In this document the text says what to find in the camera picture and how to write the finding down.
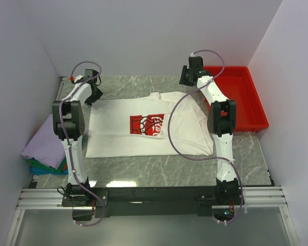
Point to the folded green t-shirt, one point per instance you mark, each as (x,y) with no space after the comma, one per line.
(46,152)

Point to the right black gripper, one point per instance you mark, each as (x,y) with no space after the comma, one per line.
(182,80)

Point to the red plastic bin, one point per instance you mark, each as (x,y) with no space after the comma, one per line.
(236,83)

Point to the aluminium rail frame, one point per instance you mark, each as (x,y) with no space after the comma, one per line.
(50,199)

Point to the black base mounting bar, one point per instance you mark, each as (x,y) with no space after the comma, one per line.
(137,201)

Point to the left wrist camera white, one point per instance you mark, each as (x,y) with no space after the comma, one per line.
(76,80)

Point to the folded lavender t-shirt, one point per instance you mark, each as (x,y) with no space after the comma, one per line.
(47,129)

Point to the white t-shirt red print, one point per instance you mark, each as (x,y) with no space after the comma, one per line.
(157,125)

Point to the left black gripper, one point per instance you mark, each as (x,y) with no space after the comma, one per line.
(89,101)

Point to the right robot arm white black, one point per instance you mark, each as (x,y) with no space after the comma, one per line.
(221,121)

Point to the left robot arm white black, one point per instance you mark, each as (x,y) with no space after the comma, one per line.
(69,123)

